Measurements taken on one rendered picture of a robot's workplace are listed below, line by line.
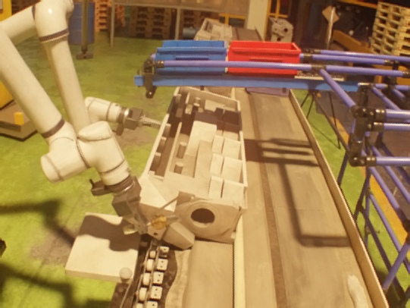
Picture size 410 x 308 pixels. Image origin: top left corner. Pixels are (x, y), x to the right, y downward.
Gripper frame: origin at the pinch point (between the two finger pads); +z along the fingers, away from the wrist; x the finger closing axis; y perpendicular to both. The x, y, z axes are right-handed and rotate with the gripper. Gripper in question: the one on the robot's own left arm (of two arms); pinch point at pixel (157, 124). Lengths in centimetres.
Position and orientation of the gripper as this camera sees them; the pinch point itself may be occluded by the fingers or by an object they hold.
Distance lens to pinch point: 161.6
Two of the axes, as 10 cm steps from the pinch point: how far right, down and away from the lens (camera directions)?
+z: 9.6, 2.6, 0.5
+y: 2.5, -8.6, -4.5
